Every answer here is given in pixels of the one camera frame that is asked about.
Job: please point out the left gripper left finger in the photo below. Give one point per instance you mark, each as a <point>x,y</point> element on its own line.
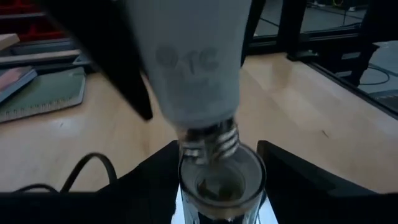
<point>109,208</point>

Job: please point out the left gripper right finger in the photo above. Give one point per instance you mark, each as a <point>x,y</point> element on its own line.
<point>311,199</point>

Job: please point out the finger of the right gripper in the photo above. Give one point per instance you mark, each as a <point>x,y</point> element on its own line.
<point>105,40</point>

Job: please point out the white lightbulb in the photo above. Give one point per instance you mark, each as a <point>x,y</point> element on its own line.
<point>192,77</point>

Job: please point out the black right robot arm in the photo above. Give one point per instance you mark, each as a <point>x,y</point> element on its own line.
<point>379,21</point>

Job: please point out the green spiral notebook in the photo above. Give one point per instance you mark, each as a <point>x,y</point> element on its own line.
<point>46,93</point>

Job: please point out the book with sunset cover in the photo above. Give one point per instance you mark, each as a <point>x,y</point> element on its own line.
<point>12,81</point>

